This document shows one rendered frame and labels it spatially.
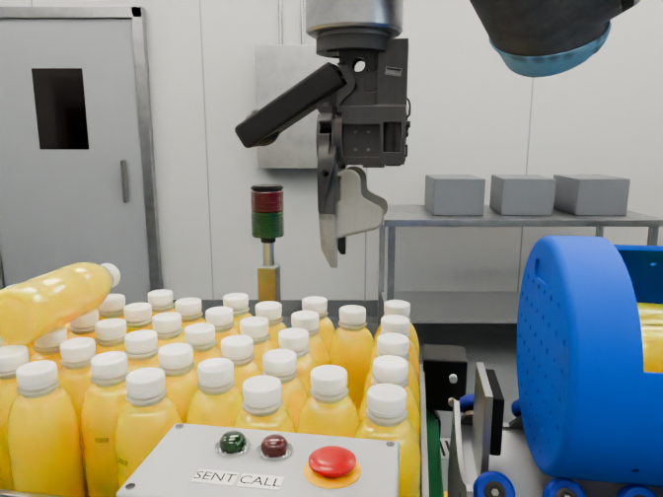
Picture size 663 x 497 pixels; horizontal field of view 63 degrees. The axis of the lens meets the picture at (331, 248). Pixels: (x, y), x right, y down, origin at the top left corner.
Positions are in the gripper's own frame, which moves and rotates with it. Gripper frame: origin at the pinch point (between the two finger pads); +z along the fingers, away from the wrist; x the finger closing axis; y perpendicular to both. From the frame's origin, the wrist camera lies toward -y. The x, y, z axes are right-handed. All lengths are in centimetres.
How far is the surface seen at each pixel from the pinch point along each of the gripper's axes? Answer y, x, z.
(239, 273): -119, 324, 89
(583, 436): 25.4, -1.4, 17.8
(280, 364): -5.9, 1.6, 13.7
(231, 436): -5.9, -14.9, 12.7
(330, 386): 0.2, -2.0, 14.0
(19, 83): -265, 299, -48
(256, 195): -21, 46, 0
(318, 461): 1.7, -17.3, 12.7
